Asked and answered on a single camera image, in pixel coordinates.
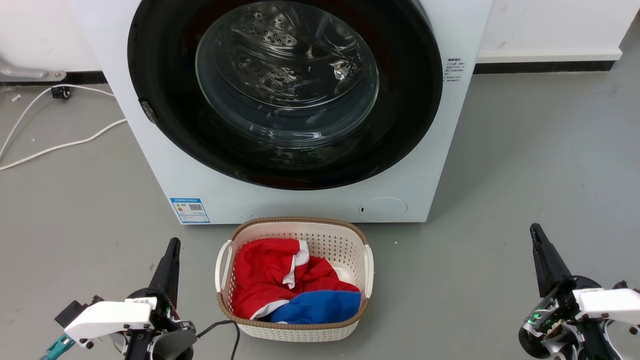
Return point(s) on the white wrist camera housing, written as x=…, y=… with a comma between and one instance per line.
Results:
x=107, y=317
x=612, y=302

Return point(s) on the left white wrist camera housing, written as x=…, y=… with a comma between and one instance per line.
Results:
x=107, y=317

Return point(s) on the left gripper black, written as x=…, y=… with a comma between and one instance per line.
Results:
x=160, y=312

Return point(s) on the small black plug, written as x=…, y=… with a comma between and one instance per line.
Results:
x=61, y=92

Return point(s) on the white front-load washing machine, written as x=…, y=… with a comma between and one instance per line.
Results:
x=300, y=205

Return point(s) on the metal door hinge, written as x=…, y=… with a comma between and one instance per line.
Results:
x=148, y=112

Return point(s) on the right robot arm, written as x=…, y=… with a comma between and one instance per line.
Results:
x=555, y=347

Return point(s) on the blue energy label sticker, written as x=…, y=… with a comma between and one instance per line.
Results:
x=190, y=210

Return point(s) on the white woven laundry basket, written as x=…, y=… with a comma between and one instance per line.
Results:
x=327, y=245

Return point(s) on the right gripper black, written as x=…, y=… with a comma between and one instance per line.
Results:
x=560, y=305

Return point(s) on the blue garment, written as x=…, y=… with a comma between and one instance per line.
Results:
x=320, y=307

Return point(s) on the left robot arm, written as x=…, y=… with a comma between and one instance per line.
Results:
x=172, y=347

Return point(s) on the red and white garment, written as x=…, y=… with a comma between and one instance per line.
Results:
x=265, y=275

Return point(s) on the right white wrist camera housing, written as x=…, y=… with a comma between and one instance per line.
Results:
x=612, y=302

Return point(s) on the black round washer door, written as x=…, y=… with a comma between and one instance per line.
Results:
x=165, y=75

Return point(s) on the round white filter cover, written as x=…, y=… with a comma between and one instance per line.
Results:
x=383, y=209

